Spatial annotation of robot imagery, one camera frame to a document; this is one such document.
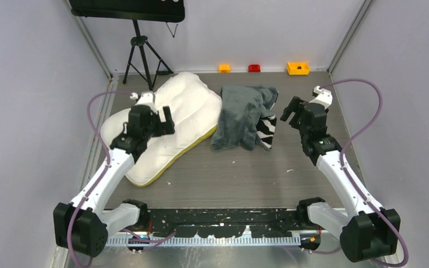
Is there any white and yellow pillow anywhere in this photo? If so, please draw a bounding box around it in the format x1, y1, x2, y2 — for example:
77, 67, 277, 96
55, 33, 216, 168
100, 71, 223, 188

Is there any grey plush pillowcase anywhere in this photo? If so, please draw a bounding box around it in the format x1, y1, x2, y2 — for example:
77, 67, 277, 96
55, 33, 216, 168
211, 85, 279, 152

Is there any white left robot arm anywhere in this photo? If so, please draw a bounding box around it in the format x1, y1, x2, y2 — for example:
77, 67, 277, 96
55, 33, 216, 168
53, 104, 175, 257

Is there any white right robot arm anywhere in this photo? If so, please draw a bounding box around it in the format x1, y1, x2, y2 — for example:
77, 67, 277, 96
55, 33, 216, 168
280, 96, 401, 262

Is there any yellow small bin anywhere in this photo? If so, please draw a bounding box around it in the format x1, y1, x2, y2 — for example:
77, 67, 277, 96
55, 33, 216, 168
286, 62, 310, 75

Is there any red small block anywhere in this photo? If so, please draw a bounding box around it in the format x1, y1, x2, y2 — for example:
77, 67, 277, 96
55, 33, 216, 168
248, 64, 261, 73

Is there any orange small block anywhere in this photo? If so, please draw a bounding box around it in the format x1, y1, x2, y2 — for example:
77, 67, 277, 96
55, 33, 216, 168
218, 64, 231, 73

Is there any black tripod stand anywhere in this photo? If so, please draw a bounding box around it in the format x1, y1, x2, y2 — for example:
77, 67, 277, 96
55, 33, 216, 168
122, 20, 174, 91

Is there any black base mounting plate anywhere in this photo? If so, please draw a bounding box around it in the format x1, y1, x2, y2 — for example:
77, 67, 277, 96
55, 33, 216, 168
112, 208, 333, 240

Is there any black panel on tripod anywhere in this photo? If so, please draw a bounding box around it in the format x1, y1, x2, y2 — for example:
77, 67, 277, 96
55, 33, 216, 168
69, 0, 185, 23

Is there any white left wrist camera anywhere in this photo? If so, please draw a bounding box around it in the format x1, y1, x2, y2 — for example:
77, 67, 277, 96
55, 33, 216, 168
130, 91, 159, 114

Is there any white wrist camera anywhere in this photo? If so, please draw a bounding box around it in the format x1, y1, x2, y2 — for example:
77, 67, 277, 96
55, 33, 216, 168
309, 85, 333, 110
130, 91, 159, 114

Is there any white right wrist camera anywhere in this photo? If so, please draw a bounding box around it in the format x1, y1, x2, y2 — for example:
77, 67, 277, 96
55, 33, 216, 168
309, 85, 333, 110

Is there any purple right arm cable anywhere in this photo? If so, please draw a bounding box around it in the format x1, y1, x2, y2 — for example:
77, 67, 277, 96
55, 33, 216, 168
303, 78, 409, 268

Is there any aluminium left side rail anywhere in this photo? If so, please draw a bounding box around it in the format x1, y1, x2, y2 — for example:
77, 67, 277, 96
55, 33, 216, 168
76, 76, 122, 195

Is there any aluminium rail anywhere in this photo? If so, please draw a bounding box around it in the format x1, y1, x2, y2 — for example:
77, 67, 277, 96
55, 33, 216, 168
56, 207, 349, 248
76, 76, 122, 195

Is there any aluminium front rail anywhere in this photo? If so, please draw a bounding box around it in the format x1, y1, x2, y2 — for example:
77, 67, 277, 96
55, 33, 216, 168
56, 207, 349, 248

